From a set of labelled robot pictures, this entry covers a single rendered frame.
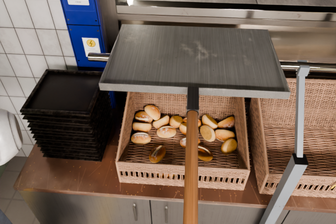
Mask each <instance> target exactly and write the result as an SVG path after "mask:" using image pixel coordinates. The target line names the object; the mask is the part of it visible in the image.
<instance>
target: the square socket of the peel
mask: <svg viewBox="0 0 336 224"><path fill-rule="evenodd" d="M186 98H187V100H186V117H187V112H189V111H196V112H197V113H198V117H199V109H200V107H199V98H200V96H199V87H194V86H188V87H187V95H186Z"/></svg>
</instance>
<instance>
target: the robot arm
mask: <svg viewBox="0 0 336 224"><path fill-rule="evenodd" d="M22 146H23V137H22V132H21V129H20V125H19V122H18V120H17V117H16V116H15V115H14V114H13V113H11V112H9V111H8V110H5V109H1V108H0V166H1V165H4V164H5V163H7V162H8V161H9V160H11V159H12V158H13V157H14V156H15V155H16V154H17V153H18V152H19V151H20V148H21V147H22Z"/></svg>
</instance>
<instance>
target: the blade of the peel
mask: <svg viewBox="0 0 336 224"><path fill-rule="evenodd" d="M98 84H99V88H100V90H101V91H122V92H142V93H163V94H184V95H187V89H188V87H199V95H204V96H225V97H246V98H266V99H287V100H288V99H289V97H290V94H291V90H290V88H289V85H288V82H287V80H286V77H285V74H284V72H283V69H282V66H281V64H280V61H279V58H278V56H277V53H276V50H275V48H274V45H273V42H272V40H271V37H270V34H269V31H268V29H251V28H223V27H195V26H167V25H139V24H122V25H121V28H120V31H119V33H118V36H117V38H116V41H115V43H114V46H113V48H112V51H111V53H110V56H109V58H108V61H107V63H106V66H105V68H104V71H103V73H102V76H101V78H100V81H99V83H98Z"/></svg>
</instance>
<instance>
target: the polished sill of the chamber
mask: <svg viewBox="0 0 336 224"><path fill-rule="evenodd" d="M116 11H117V14H138V15H165V16H193V17H220V18H248V19H275V20H303V21H330V22H336V6H307V5H277V4H247V3H218V2H188V1H158V0H118V2H117V4H116Z"/></svg>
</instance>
